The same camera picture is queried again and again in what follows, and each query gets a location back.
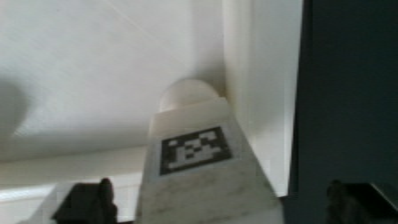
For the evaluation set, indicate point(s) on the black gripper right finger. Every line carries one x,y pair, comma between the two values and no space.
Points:
362,203

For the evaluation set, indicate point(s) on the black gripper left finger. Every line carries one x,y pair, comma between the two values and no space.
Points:
87,207

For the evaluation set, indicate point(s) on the white table leg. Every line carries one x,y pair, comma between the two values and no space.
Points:
204,185

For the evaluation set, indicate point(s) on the white square tabletop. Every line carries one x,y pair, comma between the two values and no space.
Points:
92,55

